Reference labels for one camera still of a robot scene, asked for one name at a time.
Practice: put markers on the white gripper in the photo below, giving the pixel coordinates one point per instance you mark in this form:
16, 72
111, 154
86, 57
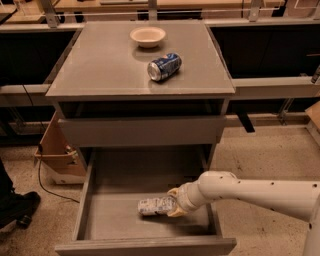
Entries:
183, 199

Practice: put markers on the clear plastic water bottle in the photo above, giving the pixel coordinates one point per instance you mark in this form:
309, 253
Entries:
156, 206

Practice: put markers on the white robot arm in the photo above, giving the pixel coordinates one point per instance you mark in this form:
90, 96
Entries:
298, 199

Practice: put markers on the open grey middle drawer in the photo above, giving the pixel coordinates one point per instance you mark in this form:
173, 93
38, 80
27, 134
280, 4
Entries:
108, 222

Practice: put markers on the closed grey top drawer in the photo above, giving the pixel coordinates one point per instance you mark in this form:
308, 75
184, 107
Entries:
160, 131

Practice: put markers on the grey drawer cabinet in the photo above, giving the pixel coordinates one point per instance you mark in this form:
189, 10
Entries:
105, 76

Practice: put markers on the cardboard box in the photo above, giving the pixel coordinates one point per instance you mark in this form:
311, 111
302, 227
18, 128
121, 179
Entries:
61, 160

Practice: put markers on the blue soda can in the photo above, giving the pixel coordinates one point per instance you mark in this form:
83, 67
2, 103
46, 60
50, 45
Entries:
164, 67

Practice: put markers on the black shoe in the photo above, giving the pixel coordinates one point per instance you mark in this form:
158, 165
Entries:
18, 208

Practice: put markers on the white paper bowl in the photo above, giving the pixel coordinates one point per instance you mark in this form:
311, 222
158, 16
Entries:
147, 37

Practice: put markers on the grey metal rail frame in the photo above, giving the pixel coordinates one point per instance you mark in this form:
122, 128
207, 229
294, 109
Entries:
282, 86

